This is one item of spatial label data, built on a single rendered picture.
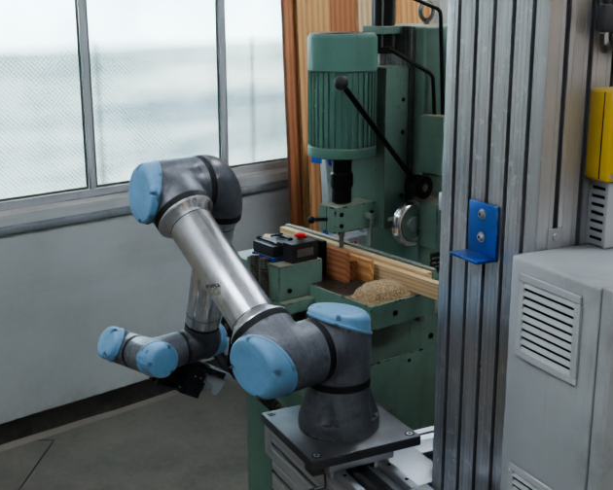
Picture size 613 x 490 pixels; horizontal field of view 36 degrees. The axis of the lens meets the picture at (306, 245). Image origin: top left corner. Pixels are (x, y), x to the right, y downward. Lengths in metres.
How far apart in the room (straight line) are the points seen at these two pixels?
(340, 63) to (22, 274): 1.63
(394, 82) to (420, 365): 0.73
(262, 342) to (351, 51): 0.97
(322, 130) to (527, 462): 1.17
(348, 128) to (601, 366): 1.22
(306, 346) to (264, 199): 2.47
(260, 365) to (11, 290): 2.02
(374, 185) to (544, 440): 1.22
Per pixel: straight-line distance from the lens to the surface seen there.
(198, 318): 2.03
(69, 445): 3.65
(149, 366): 1.99
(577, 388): 1.34
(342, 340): 1.67
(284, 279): 2.30
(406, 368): 2.46
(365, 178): 2.52
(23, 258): 3.50
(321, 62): 2.35
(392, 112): 2.45
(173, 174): 1.80
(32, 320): 3.58
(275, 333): 1.61
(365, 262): 2.37
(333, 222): 2.43
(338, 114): 2.35
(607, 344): 1.28
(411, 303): 2.28
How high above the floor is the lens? 1.59
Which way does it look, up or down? 15 degrees down
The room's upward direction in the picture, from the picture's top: straight up
